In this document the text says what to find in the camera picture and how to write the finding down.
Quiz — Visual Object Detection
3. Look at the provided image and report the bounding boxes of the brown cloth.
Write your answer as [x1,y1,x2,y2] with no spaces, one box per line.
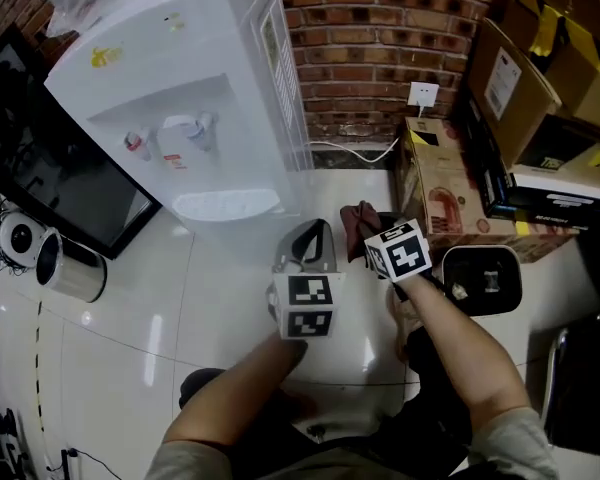
[339,199,384,265]

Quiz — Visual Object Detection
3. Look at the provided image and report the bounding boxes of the white wall socket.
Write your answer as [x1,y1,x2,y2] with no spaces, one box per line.
[406,81,441,110]

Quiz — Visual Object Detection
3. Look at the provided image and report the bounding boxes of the cardboard box white label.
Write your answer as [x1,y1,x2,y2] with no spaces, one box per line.
[466,16,565,170]

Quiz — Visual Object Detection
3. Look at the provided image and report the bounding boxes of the yellow black taped cardboard box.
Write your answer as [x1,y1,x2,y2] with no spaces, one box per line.
[499,0,600,135]

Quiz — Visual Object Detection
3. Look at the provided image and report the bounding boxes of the yellow black floor tape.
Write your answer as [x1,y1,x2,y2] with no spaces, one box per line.
[33,299,47,435]

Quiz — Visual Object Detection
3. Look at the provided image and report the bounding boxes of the white round device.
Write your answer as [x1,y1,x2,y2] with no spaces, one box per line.
[0,210,50,270]

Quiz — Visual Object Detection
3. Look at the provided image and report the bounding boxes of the person's grey shirt sleeve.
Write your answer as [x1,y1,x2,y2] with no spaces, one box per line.
[143,439,232,480]
[466,406,562,480]

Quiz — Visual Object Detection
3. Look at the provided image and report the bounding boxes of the person's right forearm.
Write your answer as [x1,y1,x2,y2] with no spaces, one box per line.
[397,271,532,443]

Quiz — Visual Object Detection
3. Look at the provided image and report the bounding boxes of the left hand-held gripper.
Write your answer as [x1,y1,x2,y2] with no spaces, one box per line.
[265,217,347,341]

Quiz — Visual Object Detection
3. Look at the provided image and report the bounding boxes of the white square trash bin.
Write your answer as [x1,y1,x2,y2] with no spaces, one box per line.
[439,245,525,318]

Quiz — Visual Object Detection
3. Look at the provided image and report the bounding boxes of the red printed cardboard box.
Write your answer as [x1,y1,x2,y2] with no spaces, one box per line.
[393,115,582,265]

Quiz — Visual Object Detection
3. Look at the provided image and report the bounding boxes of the dark open cardboard box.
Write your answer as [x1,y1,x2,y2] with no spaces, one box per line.
[516,114,600,175]

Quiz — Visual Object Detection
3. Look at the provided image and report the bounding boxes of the black floor cable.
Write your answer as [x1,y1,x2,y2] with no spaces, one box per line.
[61,446,127,480]

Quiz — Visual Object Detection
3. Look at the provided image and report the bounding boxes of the black box white print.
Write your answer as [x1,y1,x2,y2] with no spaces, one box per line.
[483,166,600,230]

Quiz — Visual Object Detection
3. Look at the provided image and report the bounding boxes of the person's black shorts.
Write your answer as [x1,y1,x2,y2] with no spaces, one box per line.
[177,326,475,480]

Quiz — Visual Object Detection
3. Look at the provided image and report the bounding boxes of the white power cable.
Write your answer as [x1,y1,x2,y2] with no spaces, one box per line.
[302,105,425,165]

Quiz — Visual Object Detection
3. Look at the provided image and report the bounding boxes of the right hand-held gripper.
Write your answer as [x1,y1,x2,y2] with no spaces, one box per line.
[363,211,434,285]

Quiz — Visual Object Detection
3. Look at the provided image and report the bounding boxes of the person's left forearm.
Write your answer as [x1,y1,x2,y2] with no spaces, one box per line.
[162,330,310,450]

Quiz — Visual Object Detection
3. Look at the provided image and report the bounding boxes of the black box blue print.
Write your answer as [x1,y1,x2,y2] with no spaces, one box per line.
[458,92,520,220]

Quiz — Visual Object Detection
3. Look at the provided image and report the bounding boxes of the steel trash can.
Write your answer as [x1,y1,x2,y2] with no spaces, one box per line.
[34,226,109,304]

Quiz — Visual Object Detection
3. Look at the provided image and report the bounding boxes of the white water dispenser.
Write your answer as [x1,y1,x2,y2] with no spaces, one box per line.
[43,0,316,243]

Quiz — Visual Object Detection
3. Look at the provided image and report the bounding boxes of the black framed glass door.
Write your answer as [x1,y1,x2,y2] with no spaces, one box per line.
[0,25,164,262]

